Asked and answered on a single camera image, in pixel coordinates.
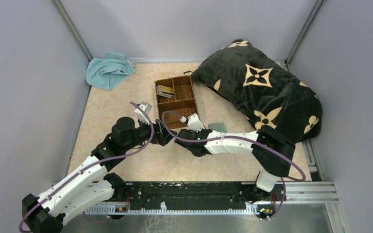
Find black floral pillow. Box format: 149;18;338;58
191;39;322;143

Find green leather card holder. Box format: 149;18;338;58
208;122;226;133

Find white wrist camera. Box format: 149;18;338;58
134;102;152;125
180;113;205;132

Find brown woven divided basket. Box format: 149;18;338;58
154;75;198;118

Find gold card stack in basket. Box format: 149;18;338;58
156;85;175;99

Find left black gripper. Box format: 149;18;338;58
124;114;177;151

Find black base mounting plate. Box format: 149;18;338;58
110;182;286;211

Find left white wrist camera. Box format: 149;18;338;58
134;102;152;125

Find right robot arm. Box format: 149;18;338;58
175;126;295;200

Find light blue cloth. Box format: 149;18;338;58
85;53;136;91

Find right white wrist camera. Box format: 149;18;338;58
180;113;205;132

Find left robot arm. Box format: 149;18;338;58
19;117;177;233

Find aluminium frame rail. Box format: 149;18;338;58
46;182;339;216

